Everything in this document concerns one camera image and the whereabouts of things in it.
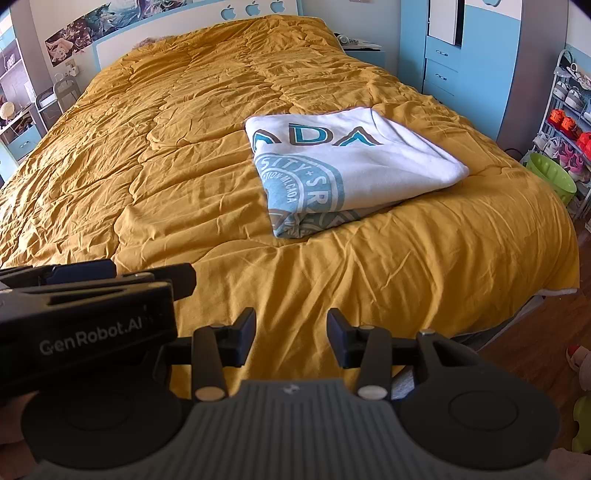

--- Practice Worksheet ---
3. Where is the white shoe rack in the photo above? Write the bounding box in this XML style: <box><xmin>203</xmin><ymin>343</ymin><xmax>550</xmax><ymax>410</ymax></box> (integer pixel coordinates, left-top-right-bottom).
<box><xmin>521</xmin><ymin>49</ymin><xmax>590</xmax><ymax>219</ymax></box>

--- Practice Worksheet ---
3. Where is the green plastic basket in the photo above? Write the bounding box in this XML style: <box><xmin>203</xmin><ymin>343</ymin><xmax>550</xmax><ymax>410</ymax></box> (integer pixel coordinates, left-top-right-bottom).
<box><xmin>526</xmin><ymin>152</ymin><xmax>577</xmax><ymax>206</ymax></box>

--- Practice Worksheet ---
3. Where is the white bookshelf desk unit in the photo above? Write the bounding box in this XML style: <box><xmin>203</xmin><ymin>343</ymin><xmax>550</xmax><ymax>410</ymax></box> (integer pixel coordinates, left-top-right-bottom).
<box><xmin>0</xmin><ymin>9</ymin><xmax>44</xmax><ymax>186</ymax></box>

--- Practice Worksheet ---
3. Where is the white blue bed headboard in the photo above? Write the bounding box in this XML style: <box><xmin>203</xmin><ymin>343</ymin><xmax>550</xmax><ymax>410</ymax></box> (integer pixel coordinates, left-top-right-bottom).
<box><xmin>92</xmin><ymin>0</ymin><xmax>304</xmax><ymax>71</ymax></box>

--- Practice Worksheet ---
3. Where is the blue white wardrobe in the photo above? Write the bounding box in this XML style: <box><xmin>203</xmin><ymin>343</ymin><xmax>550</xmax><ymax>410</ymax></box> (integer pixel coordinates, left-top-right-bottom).
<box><xmin>398</xmin><ymin>0</ymin><xmax>569</xmax><ymax>152</ymax></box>

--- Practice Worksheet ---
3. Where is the white Nevada sweatshirt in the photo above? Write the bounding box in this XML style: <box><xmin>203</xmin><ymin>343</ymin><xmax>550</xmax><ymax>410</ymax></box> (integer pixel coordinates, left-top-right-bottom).
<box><xmin>245</xmin><ymin>107</ymin><xmax>469</xmax><ymax>239</ymax></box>

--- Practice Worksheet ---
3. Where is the blue nightstand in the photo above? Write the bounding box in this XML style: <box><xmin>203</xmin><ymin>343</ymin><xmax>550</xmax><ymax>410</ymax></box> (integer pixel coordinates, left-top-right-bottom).
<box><xmin>334</xmin><ymin>32</ymin><xmax>386</xmax><ymax>68</ymax></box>

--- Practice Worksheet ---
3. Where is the anime wall poster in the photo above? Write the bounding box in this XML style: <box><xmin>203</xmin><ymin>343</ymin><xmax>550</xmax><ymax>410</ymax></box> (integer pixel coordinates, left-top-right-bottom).
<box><xmin>43</xmin><ymin>1</ymin><xmax>197</xmax><ymax>67</ymax></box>

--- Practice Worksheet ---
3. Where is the grey folding chair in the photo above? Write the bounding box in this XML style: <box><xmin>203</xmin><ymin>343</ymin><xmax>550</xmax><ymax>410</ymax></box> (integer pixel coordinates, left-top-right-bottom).
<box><xmin>35</xmin><ymin>75</ymin><xmax>81</xmax><ymax>131</ymax></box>

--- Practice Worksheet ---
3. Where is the mustard yellow quilt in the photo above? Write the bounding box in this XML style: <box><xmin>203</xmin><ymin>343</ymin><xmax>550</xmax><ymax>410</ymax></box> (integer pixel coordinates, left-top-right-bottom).
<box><xmin>1</xmin><ymin>15</ymin><xmax>580</xmax><ymax>387</ymax></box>

